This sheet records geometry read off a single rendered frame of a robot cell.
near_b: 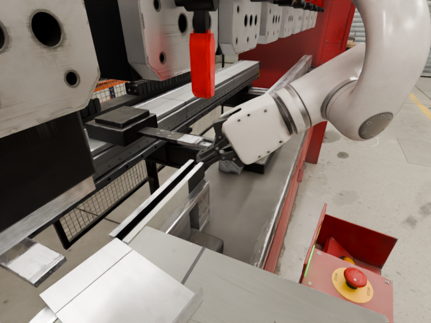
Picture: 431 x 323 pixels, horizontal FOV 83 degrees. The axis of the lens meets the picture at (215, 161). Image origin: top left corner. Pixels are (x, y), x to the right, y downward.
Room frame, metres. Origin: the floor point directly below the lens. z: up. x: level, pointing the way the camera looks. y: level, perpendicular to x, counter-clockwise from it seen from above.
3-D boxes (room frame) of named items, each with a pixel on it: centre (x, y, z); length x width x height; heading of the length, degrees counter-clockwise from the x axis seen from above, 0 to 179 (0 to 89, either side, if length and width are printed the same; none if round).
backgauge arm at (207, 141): (0.85, 0.24, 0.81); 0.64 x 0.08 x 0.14; 66
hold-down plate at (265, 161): (0.68, -0.16, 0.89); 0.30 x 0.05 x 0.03; 156
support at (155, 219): (0.26, 0.08, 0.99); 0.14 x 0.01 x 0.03; 156
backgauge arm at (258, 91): (1.54, -0.07, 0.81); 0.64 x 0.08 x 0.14; 66
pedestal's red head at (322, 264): (0.33, -0.28, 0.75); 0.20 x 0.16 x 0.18; 148
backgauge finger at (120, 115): (0.51, 0.15, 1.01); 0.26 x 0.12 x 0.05; 66
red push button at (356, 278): (0.29, -0.27, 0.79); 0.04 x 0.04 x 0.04
